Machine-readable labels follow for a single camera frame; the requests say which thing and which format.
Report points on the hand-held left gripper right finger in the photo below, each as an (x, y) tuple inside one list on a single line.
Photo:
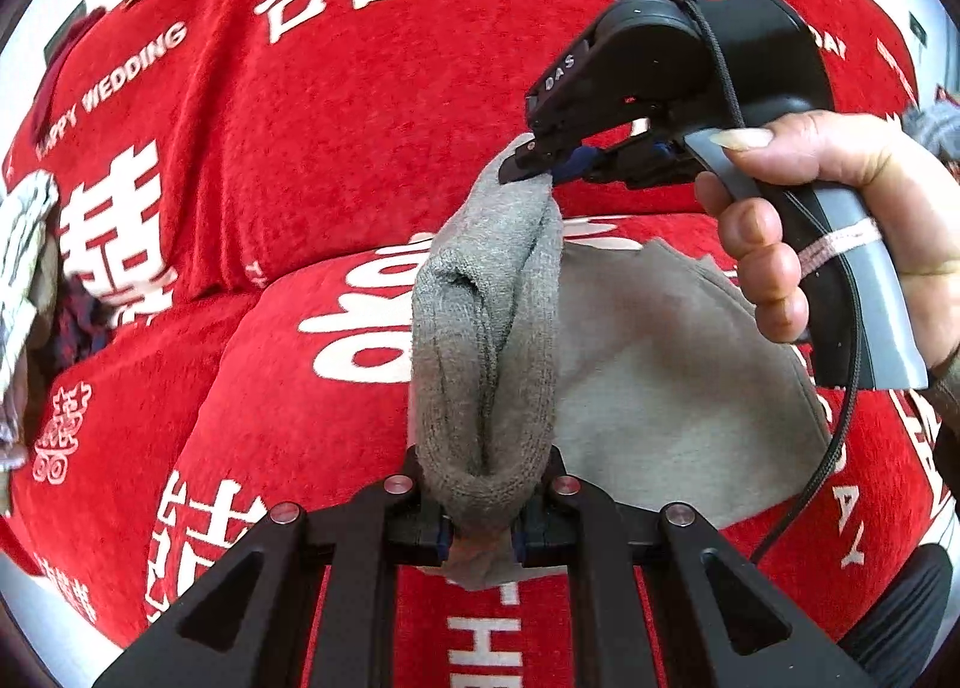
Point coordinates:
[(536, 538)]

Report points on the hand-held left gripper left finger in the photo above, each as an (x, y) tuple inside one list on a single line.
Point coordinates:
[(420, 534)]

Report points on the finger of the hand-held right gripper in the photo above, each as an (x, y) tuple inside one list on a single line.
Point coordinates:
[(630, 163), (525, 167)]

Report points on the grey knit garment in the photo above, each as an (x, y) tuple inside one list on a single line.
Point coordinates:
[(487, 328)]

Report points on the person's right hand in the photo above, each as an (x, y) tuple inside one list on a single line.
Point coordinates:
[(885, 186)]

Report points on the pink elastic band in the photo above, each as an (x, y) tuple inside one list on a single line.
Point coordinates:
[(832, 245)]

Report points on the red printed blanket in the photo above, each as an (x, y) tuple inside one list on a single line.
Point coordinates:
[(262, 171)]

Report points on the person's dark ribbed pants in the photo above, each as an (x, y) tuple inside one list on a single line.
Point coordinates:
[(900, 613)]

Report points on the dark plaid cloth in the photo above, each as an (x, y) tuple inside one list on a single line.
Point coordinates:
[(75, 328)]

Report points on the light patterned cloth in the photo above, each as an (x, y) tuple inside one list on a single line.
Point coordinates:
[(22, 245)]

